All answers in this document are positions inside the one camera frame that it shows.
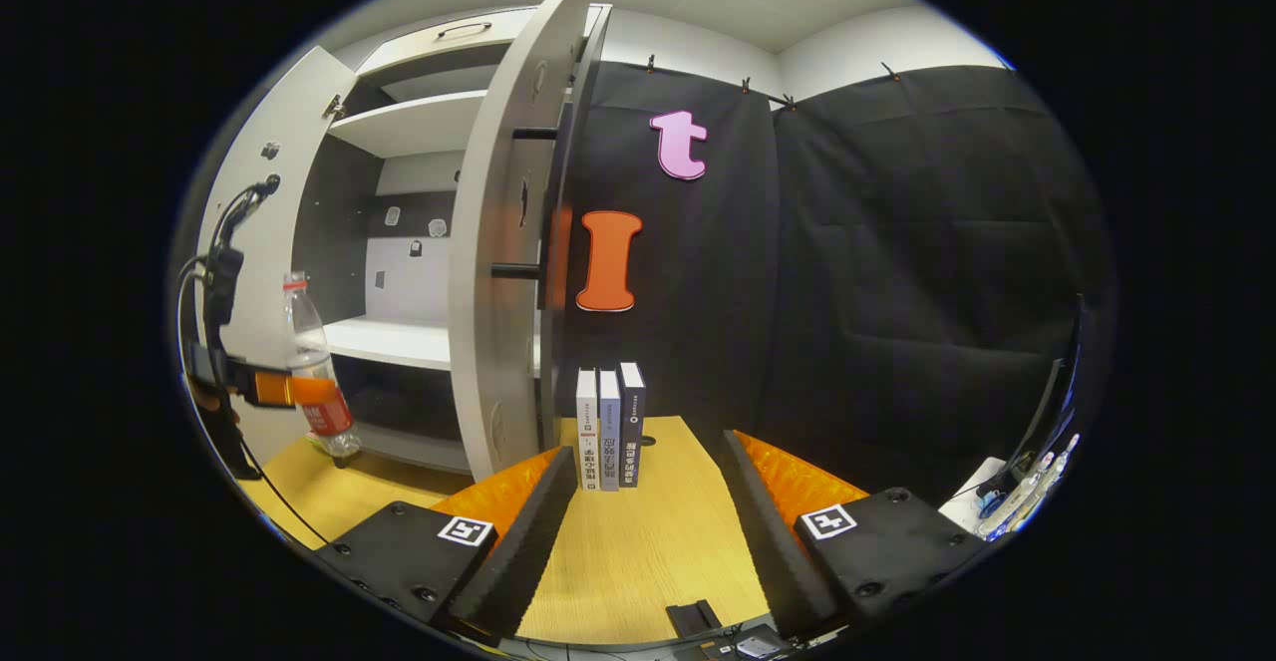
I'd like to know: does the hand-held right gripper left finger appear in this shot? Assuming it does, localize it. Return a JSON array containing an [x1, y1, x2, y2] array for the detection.
[[317, 445, 579, 648]]

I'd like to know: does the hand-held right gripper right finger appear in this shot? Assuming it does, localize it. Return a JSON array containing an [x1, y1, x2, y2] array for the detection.
[[720, 429, 990, 642]]

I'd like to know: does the clear red label bottle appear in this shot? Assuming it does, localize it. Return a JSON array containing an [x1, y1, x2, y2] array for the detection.
[[282, 272, 362, 460]]

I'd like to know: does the white cabinet door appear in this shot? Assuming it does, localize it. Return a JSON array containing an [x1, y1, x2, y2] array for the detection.
[[447, 0, 614, 483], [194, 45, 360, 443]]

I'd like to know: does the white book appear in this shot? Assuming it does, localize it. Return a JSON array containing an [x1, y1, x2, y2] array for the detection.
[[576, 368, 600, 493]]

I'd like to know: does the white open cabinet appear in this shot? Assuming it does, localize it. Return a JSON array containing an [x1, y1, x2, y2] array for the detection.
[[289, 3, 614, 478]]

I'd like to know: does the grey book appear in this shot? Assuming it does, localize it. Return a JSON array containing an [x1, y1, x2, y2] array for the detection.
[[597, 370, 622, 493]]

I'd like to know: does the dark blue book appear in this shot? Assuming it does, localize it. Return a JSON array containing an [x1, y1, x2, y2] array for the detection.
[[618, 362, 647, 489]]

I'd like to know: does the white plastic bottle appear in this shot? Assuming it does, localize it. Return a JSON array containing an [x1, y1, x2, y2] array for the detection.
[[982, 452, 1053, 540], [1017, 432, 1081, 512]]

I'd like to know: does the black backdrop cloth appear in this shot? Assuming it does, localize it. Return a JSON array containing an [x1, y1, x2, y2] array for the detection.
[[169, 61, 1113, 507]]

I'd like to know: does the dark monitor screen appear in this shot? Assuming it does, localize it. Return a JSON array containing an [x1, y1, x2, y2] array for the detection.
[[1002, 292, 1090, 488]]

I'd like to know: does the white cabinet drawer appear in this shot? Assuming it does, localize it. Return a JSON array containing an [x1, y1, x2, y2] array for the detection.
[[354, 5, 609, 79]]

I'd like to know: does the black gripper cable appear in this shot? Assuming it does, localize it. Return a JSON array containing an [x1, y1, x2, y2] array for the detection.
[[177, 174, 335, 547]]

